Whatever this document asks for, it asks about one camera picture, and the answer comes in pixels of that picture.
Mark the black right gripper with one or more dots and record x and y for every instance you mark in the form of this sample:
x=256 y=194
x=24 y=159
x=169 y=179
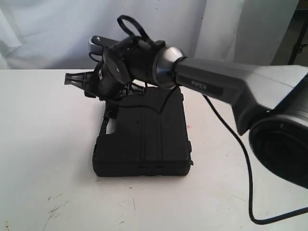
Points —
x=100 y=84

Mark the black plastic tool case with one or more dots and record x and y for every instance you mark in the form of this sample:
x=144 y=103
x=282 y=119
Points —
x=148 y=138

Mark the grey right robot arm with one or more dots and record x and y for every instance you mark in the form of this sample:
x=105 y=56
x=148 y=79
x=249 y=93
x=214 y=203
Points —
x=268 y=102

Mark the white backdrop curtain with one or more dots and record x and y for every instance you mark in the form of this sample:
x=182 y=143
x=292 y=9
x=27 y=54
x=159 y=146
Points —
x=54 y=34

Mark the black metal stand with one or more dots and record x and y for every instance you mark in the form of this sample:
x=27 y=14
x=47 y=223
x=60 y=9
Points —
x=299 y=23

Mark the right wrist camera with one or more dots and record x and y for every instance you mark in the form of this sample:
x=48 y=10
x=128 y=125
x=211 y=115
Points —
x=97 y=44

